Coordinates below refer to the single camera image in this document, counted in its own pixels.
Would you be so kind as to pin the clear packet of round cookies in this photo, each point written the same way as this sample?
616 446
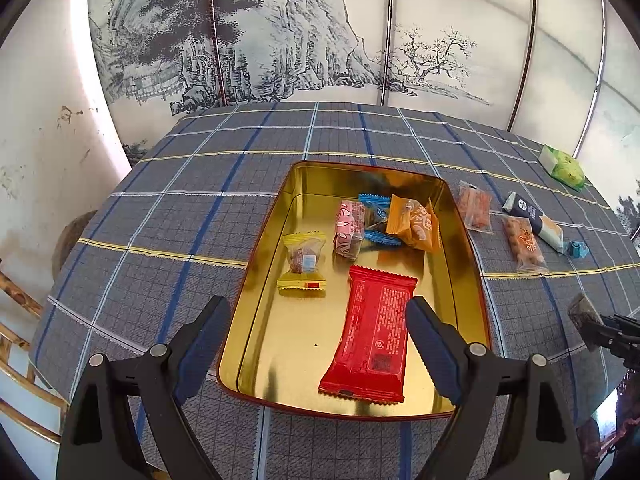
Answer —
525 246

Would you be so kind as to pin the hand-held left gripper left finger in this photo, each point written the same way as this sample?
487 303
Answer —
197 355

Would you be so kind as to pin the navy and orange snack packet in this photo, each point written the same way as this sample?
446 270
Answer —
525 209

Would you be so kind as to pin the grey-brown snack packet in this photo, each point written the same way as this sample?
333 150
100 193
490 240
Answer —
582 310

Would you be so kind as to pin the blue twisted candy wrapper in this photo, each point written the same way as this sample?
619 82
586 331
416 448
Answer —
377 205

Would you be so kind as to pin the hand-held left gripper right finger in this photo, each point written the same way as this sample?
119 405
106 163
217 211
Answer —
435 355

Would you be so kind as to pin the pink snack packet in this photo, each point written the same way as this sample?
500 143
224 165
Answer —
347 225

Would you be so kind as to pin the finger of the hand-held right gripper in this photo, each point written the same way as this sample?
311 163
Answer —
622 322
607 340

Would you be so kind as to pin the yellow snack packet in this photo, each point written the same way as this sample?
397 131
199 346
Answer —
302 260

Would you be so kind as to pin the ink landscape folding screen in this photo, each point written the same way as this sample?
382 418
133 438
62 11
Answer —
450 10

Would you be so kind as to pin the bamboo chair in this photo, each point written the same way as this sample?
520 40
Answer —
20 302

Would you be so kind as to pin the clear packet of orange snacks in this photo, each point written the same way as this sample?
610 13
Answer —
475 207

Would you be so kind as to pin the small light blue snack packet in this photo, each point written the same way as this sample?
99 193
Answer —
577 250

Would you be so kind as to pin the red and gold tin box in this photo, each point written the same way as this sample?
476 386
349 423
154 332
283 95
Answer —
300 360

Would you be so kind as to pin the green tissue pack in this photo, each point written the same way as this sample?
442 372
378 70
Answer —
562 165

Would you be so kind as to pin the dark red patterned cloth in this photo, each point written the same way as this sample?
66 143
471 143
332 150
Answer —
629 392

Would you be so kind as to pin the red snack packet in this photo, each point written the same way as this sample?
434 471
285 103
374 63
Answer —
375 330

